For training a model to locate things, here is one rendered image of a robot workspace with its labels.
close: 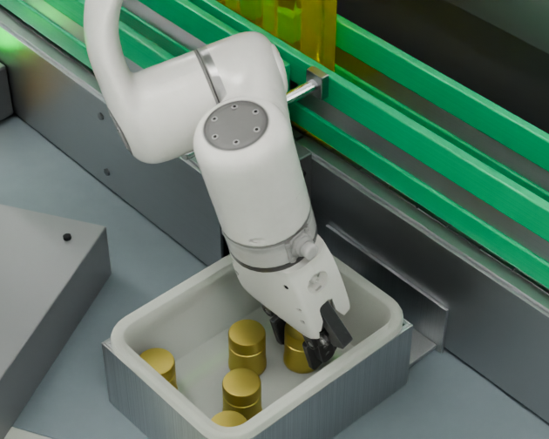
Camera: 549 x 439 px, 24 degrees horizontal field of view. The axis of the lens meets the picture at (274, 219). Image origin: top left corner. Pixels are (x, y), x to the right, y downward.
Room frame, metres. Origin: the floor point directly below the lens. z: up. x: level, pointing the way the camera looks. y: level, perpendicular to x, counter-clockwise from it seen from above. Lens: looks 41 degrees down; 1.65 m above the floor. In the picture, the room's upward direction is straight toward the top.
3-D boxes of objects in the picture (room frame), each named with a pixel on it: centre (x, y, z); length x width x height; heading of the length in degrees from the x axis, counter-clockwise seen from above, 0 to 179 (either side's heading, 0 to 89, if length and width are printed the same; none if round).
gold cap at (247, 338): (0.80, 0.03, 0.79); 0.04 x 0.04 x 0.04
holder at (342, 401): (0.80, -0.01, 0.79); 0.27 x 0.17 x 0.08; 132
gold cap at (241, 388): (0.74, 0.03, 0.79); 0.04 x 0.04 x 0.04
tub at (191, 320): (0.78, 0.01, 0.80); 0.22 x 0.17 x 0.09; 132
